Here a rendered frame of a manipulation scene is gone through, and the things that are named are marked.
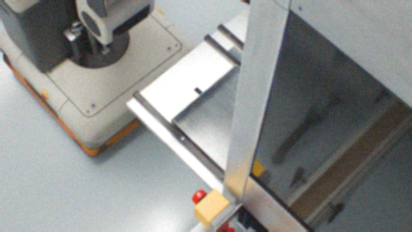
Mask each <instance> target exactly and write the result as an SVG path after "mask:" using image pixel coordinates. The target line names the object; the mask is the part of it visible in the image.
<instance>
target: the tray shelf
mask: <svg viewBox="0 0 412 232"><path fill-rule="evenodd" d="M249 8H250V6H247V7H246V8H245V9H243V10H242V11H240V12H239V14H237V15H236V16H235V17H233V18H232V19H231V20H229V21H228V22H226V24H225V25H224V26H225V27H226V28H227V29H229V30H230V31H231V32H233V33H234V35H235V36H237V38H239V40H241V41H242V42H245V37H246V25H247V21H248V12H249ZM211 37H213V38H214V39H215V40H216V41H217V42H219V43H220V44H221V45H222V46H223V47H224V48H225V49H226V50H227V51H228V50H229V49H231V47H233V46H234V44H233V43H232V42H230V41H229V40H228V39H227V38H226V37H224V35H223V34H222V33H220V31H218V30H217V31H215V32H214V33H213V34H212V35H211ZM235 47H236V46H235ZM236 48H237V47H236ZM237 49H238V48H237ZM232 67H233V66H232V65H231V64H230V63H229V62H228V61H227V60H225V59H224V58H223V57H222V56H221V55H220V54H219V53H218V52H217V51H215V50H214V49H213V47H211V46H210V45H209V44H208V43H207V42H206V41H204V42H202V43H201V44H199V45H198V47H195V49H193V50H192V51H190V52H189V53H188V54H187V55H185V56H184V58H182V59H181V60H179V61H178V62H177V63H175V64H174V65H173V66H171V68H169V69H168V70H167V71H165V72H164V73H163V74H162V75H161V76H159V77H158V78H157V79H156V80H155V81H153V82H152V83H151V84H149V85H148V87H146V88H144V89H143V90H142V91H140V93H141V94H142V96H144V97H145V98H146V99H147V100H148V102H150V103H151V104H152V105H153V107H155V108H156V109H157V110H159V112H160V113H162V115H164V117H165V118H166V119H167V120H168V121H169V122H171V118H173V117H174V116H175V115H176V114H178V113H179V111H180V110H182V109H184V108H185V107H186V106H187V105H188V104H190V102H191V101H192V100H194V99H195V98H197V97H198V93H196V92H195V91H193V89H194V88H195V87H198V88H199V89H200V90H201V91H205V90H206V88H208V87H210V86H211V84H213V83H214V82H215V81H217V80H218V79H219V78H220V77H222V75H224V74H225V73H226V72H227V71H229V70H230V69H231V68H232ZM126 107H127V108H128V109H129V110H130V111H131V112H132V113H133V114H134V115H135V116H136V117H137V118H138V119H139V120H140V121H141V122H143V123H144V124H145V125H146V126H147V127H148V129H150V130H151V131H152V132H153V133H154V134H155V135H156V136H157V137H158V138H159V140H161V141H162V142H163V143H164V145H166V146H167V147H168V148H169V149H170V150H171V151H172V152H173V153H174V154H175V156H177V157H178V158H179V159H180V160H181V161H182V162H183V163H184V164H186V166H187V167H189V168H190V170H192V171H193V173H195V175H197V176H198V178H200V180H201V181H203V182H204V184H206V186H208V187H209V189H211V191H212V190H213V189H216V190H217V191H219V192H220V193H222V191H223V184H222V183H221V182H220V181H219V180H217V178H215V176H214V175H213V174H212V173H211V172H210V171H209V170H208V169H206V168H205V167H204V166H203V165H202V164H201V163H200V161H199V160H198V159H197V158H196V157H194V156H193V155H192V154H191V153H190V152H189V150H188V149H187V148H186V147H184V146H183V145H182V144H181V143H180V142H179V141H178V140H177V139H176V138H175V137H174V136H173V135H172V134H171V133H170V132H169V131H168V130H167V129H166V128H165V127H164V126H163V125H162V124H160V123H159V122H158V121H157V120H156V119H155V118H154V117H153V115H151V113H149V112H148V110H146V109H145V108H144V107H143V106H142V104H140V102H137V100H136V99H135V98H132V99H130V100H129V102H126Z"/></svg>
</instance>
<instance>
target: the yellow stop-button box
mask: <svg viewBox="0 0 412 232"><path fill-rule="evenodd" d="M234 210H235V207H234V206H233V205H232V204H231V203H230V202H228V200H226V198H225V197H224V196H223V195H222V194H221V193H220V192H219V191H217V190H216V189H213V190H212V191H211V192H210V193H209V194H208V195H206V197H204V198H203V199H202V200H201V201H200V202H199V203H198V204H196V205H195V214H194V215H195V217H196V218H197V219H198V220H199V221H200V222H201V223H202V224H203V225H204V226H205V227H206V228H207V229H208V230H209V232H214V230H215V228H216V227H217V226H218V225H220V224H221V223H222V221H223V220H224V219H225V218H226V217H227V216H228V215H230V214H231V213H232V212H233V211H234Z"/></svg>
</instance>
